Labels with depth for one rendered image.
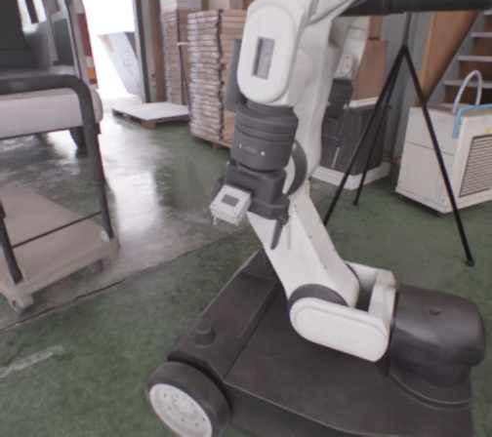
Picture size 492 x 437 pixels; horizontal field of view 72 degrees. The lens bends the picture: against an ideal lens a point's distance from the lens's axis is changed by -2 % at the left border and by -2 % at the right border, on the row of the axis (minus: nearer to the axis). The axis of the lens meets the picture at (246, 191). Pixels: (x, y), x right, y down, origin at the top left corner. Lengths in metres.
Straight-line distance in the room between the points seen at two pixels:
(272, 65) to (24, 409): 1.01
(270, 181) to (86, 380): 0.83
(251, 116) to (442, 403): 0.67
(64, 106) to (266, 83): 2.50
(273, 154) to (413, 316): 0.47
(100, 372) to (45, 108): 2.06
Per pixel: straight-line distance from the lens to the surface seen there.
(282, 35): 0.42
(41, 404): 1.14
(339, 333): 0.79
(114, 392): 1.09
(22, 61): 4.76
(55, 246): 1.37
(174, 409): 0.94
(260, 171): 0.50
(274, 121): 0.46
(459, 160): 1.94
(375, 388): 0.87
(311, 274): 0.79
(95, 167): 1.22
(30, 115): 2.82
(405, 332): 0.80
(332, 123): 0.91
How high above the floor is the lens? 0.83
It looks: 23 degrees down
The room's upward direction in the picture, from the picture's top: straight up
